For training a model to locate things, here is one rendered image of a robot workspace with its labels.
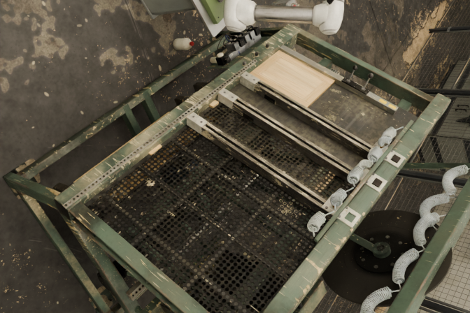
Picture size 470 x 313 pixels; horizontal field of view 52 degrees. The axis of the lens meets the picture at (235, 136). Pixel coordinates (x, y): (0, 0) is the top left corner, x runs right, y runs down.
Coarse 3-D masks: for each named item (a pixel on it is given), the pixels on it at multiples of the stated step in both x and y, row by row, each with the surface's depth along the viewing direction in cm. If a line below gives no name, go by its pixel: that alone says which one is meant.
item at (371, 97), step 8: (280, 48) 356; (288, 48) 356; (296, 56) 351; (304, 56) 352; (312, 64) 346; (320, 72) 344; (328, 72) 342; (336, 80) 338; (352, 88) 333; (360, 96) 333; (368, 96) 328; (376, 96) 328; (376, 104) 327; (384, 104) 324; (392, 104) 324; (392, 112) 323
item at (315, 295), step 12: (204, 252) 311; (228, 252) 308; (228, 264) 305; (216, 276) 310; (264, 288) 287; (312, 288) 263; (324, 288) 267; (156, 300) 289; (216, 300) 292; (264, 300) 279; (312, 300) 260; (144, 312) 284; (156, 312) 285; (168, 312) 285; (300, 312) 253
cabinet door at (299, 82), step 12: (276, 60) 349; (288, 60) 350; (252, 72) 339; (264, 72) 340; (276, 72) 341; (288, 72) 342; (300, 72) 343; (312, 72) 343; (276, 84) 332; (288, 84) 334; (300, 84) 335; (312, 84) 336; (324, 84) 336; (300, 96) 326; (312, 96) 327
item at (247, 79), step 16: (240, 80) 331; (256, 80) 325; (272, 96) 319; (288, 96) 317; (304, 112) 308; (320, 128) 306; (336, 128) 302; (352, 144) 295; (368, 144) 295; (400, 160) 283
